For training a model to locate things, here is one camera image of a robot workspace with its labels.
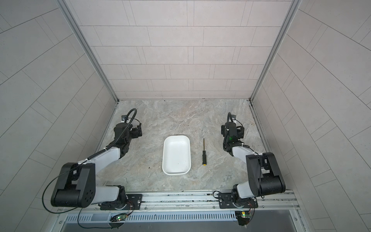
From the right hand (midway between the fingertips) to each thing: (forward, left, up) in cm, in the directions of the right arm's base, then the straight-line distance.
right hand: (232, 124), depth 93 cm
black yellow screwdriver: (-18, +21, -6) cm, 28 cm away
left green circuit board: (-45, +63, -4) cm, 77 cm away
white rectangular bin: (-16, +37, -7) cm, 41 cm away
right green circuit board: (-48, +5, -9) cm, 49 cm away
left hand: (+2, +63, +3) cm, 63 cm away
